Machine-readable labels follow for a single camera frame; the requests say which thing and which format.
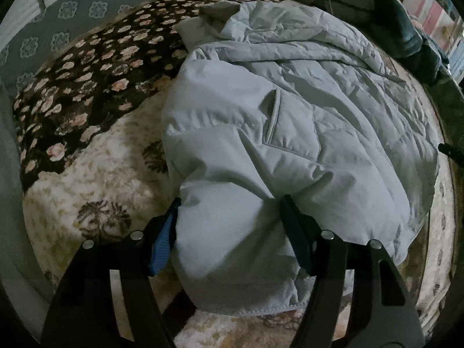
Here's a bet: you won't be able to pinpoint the light blue padded jacket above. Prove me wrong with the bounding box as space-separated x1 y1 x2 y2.
161 2 439 316

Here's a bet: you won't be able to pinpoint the beige floral bed cover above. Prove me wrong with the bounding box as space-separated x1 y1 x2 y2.
23 80 456 347

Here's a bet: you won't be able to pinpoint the colourful items at bedside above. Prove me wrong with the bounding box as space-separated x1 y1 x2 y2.
402 0 463 83

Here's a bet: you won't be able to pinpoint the dark floral blanket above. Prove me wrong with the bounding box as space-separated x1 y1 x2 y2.
12 0 282 190

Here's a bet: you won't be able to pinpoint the grey patterned bolster cushion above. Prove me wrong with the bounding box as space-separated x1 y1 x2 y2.
1 0 149 95

